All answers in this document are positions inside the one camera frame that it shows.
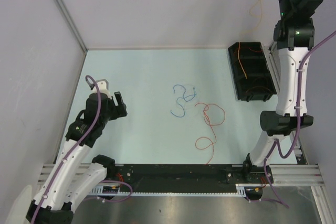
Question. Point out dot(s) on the aluminium frame post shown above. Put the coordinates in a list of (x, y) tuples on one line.
[(295, 27), (71, 24)]

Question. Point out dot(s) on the white slotted cable duct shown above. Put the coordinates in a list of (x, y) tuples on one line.
[(238, 192)]

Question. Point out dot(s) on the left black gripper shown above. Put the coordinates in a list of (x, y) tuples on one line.
[(119, 110)]

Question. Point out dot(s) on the right aluminium frame post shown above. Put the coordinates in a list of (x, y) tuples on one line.
[(295, 27)]

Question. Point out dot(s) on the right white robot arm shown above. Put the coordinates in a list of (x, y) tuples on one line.
[(290, 114)]

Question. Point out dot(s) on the black compartment bin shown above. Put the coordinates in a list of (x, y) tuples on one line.
[(252, 78)]

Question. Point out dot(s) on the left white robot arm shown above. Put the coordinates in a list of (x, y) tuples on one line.
[(61, 194)]

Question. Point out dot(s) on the left aluminium frame post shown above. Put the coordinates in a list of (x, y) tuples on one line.
[(71, 24)]

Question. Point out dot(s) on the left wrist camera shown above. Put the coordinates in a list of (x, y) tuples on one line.
[(102, 86)]

